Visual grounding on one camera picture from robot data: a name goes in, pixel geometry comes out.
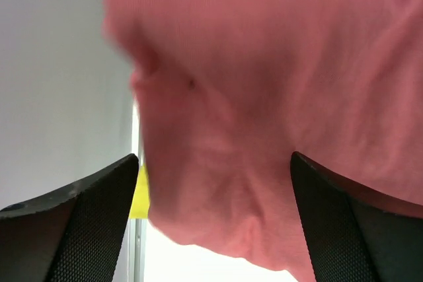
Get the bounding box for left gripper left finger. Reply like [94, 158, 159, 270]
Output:
[1, 154, 139, 282]

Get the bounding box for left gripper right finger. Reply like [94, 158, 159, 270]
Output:
[290, 152, 422, 281]

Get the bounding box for yellow-green trousers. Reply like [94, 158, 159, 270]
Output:
[129, 165, 150, 219]

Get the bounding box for pink red garment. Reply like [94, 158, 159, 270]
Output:
[104, 0, 422, 281]

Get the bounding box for left aluminium frame post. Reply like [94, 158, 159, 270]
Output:
[128, 102, 147, 282]

